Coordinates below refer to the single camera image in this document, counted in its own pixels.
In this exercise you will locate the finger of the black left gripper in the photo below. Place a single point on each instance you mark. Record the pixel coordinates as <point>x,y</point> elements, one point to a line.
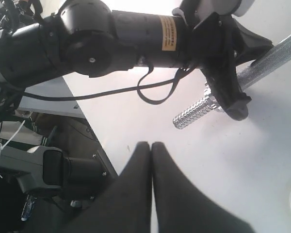
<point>225,88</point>
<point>249,46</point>

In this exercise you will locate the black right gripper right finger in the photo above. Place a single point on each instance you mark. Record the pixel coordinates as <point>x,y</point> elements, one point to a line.
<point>183,208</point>

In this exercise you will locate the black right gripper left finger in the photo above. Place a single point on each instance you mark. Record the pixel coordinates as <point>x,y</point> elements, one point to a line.
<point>125,206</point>

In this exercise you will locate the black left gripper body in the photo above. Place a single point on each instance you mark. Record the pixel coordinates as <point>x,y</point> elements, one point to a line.
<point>209,43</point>

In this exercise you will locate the chrome threaded dumbbell bar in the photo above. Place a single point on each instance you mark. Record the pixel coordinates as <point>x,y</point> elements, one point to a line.
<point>268,63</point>

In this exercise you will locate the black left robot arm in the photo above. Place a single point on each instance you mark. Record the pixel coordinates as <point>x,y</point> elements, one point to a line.
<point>87,37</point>

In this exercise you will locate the grey arm mounting base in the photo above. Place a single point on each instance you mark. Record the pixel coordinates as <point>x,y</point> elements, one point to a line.
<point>45,172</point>

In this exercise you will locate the blue plastic bottle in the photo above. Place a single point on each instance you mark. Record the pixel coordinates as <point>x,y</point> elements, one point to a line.
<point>28,207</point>

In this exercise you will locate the white zip tie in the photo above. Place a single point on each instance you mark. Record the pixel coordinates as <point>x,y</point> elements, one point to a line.
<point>2,146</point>

